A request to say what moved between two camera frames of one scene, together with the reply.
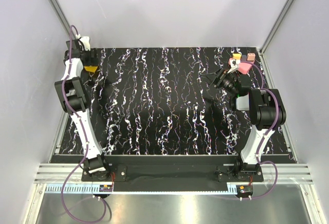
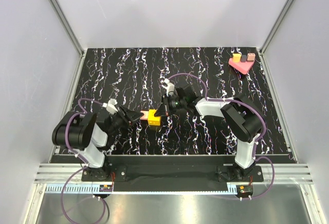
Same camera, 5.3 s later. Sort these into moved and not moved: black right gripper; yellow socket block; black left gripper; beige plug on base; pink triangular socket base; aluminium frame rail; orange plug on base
Moved: black left gripper; black right gripper; yellow socket block
Not moved: orange plug on base; beige plug on base; pink triangular socket base; aluminium frame rail
